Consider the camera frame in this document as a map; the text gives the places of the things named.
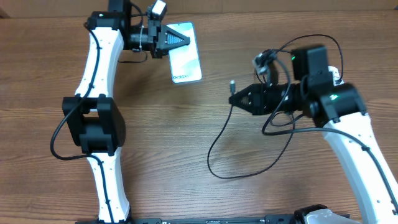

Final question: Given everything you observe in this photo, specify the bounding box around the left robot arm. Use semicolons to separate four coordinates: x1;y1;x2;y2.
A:
50;1;192;223

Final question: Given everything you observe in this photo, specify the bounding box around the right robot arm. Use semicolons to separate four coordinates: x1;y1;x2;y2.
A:
229;45;397;223

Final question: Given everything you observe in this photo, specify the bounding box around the Samsung Galaxy smartphone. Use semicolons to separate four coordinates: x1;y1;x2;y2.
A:
167;22;202;84

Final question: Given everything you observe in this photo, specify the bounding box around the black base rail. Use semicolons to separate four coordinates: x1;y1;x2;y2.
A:
74;203;352;224

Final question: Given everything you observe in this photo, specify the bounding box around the black USB charging cable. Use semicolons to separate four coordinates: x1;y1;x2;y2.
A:
206;34;345;180

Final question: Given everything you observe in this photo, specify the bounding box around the white power strip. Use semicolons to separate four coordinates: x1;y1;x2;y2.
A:
328;66;344;86

